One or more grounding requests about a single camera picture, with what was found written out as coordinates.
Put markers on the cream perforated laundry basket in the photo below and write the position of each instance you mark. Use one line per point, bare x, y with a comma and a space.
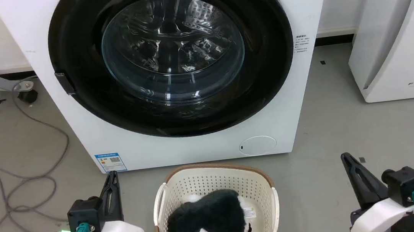
213, 178

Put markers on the black and white plush toy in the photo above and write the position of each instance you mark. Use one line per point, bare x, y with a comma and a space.
209, 215

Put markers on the black caster wheel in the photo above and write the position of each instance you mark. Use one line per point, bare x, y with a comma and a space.
28, 96

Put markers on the blue energy label sticker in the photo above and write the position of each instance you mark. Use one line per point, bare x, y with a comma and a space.
110, 162

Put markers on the round white filter cover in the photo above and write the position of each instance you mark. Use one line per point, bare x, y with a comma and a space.
258, 145

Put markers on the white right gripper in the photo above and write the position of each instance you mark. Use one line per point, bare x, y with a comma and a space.
383, 216

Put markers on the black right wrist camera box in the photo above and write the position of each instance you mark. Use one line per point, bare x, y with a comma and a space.
406, 183

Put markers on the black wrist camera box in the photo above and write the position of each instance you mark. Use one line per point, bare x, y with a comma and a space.
406, 183
84, 212

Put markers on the white front-load washing machine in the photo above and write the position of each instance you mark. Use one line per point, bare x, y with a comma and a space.
296, 10

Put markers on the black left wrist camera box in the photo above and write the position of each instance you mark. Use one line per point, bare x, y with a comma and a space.
84, 212

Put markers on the black text warning sticker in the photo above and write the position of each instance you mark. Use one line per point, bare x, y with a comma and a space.
301, 43

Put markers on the black round washer door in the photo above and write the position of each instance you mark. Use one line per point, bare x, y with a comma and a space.
80, 48

